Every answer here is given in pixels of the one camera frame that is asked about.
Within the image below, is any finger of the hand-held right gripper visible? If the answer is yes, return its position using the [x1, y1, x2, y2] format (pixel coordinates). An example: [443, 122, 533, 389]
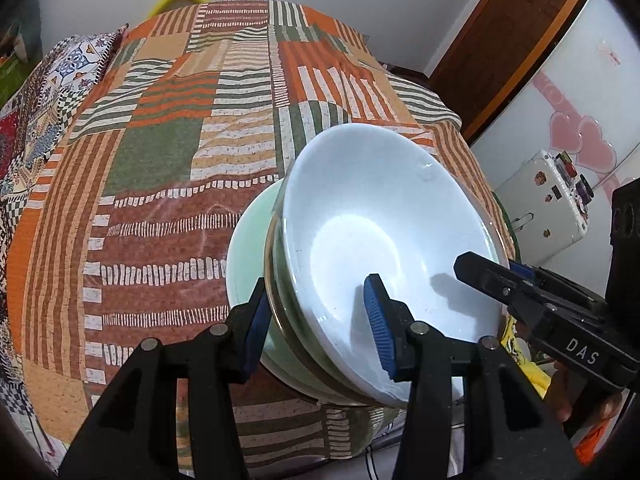
[454, 252, 551, 332]
[507, 259, 608, 311]

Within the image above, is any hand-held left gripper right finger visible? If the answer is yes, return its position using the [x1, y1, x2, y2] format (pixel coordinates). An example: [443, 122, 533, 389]
[362, 274, 583, 480]

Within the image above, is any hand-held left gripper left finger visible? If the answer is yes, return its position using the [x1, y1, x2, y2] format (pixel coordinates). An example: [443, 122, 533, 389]
[59, 277, 273, 480]

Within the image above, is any pale pink bowl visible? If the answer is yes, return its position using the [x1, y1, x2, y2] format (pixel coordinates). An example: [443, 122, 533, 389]
[264, 180, 351, 406]

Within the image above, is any light green plate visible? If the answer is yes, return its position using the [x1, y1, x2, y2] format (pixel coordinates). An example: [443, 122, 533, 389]
[226, 180, 517, 406]

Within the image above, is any white bowl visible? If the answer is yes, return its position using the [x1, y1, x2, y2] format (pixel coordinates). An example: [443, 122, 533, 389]
[277, 124, 511, 408]

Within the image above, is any person's right hand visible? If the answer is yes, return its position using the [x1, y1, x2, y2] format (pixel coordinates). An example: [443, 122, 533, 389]
[550, 365, 624, 425]

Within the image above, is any yellow plastic item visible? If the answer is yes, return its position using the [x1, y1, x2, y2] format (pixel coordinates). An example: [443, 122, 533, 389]
[500, 315, 553, 403]

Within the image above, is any white box with stickers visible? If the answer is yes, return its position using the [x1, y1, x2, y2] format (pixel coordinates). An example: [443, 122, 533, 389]
[492, 149, 592, 267]

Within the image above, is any pink heart sticker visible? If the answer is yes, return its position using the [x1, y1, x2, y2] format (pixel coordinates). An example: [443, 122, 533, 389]
[532, 72, 622, 182]

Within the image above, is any striped patchwork blanket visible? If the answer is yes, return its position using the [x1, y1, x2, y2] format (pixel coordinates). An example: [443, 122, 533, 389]
[5, 0, 516, 466]

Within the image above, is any brown wooden door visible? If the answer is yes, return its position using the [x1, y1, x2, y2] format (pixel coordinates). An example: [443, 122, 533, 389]
[427, 0, 597, 143]

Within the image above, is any patterned quilt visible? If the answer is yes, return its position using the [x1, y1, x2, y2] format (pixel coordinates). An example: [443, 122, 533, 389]
[0, 22, 129, 461]

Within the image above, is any green storage box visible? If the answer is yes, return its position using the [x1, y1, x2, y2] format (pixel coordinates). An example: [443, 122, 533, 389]
[0, 55, 31, 111]

